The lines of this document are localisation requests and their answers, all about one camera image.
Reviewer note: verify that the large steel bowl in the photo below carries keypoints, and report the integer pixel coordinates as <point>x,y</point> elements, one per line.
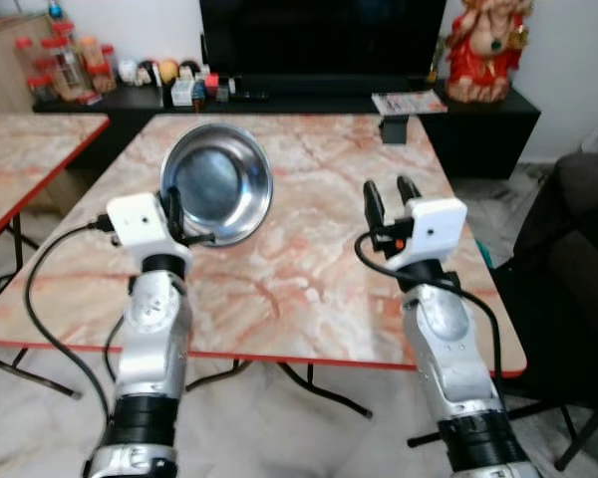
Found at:
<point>224,179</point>

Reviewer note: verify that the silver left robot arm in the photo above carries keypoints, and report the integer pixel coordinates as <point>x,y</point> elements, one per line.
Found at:
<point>154,339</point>

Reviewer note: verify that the light wooden drawer cabinet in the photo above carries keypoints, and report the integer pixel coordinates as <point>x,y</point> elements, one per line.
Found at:
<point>5,70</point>

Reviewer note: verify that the large red-lidded clear jar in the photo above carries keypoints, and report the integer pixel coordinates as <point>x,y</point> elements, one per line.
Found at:
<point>64,68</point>

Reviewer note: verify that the orange-lidded clear jar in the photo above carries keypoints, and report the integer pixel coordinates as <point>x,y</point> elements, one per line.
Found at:
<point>95,65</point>

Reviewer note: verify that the black table latch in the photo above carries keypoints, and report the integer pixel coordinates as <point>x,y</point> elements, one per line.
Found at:
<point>395,130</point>

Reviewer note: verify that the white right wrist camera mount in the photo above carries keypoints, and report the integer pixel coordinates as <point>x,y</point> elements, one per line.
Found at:
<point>434,229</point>

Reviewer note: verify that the black television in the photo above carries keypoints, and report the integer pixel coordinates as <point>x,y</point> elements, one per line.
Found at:
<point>319,35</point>

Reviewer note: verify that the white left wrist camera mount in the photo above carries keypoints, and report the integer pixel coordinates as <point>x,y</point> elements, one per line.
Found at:
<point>135,219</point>

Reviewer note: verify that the marble folding table red edge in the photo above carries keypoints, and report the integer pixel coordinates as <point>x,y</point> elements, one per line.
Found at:
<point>30,149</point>
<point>309,279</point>

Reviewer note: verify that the red gold deity statue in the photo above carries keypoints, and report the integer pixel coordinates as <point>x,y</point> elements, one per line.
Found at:
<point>486,50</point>

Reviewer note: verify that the dark armchair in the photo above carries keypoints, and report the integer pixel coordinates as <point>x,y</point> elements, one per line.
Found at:
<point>568,279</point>

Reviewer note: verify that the white small box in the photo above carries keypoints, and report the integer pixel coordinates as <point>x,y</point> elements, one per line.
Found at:
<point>186,94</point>

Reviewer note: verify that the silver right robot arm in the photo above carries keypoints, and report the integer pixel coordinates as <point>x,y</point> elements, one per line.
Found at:
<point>444,349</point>

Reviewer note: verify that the teal round object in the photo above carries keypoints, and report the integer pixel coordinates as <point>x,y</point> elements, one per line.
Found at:
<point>485,254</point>

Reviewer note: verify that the white round figurine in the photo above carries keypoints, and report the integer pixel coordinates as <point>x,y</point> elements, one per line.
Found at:
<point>129,72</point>

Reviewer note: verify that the pink magazine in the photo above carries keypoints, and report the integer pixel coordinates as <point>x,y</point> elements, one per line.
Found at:
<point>409,102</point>

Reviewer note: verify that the yellow round figurine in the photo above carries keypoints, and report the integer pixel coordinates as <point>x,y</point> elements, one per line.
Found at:
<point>168,72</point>

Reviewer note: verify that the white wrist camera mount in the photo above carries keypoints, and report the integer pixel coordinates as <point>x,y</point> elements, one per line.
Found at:
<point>135,219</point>
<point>434,229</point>

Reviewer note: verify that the tall red-lidded clear jar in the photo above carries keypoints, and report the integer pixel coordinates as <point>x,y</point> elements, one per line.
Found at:
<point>25,58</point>

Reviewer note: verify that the small red-lidded clear jar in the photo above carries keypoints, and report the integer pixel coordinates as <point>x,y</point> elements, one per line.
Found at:
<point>41,90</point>

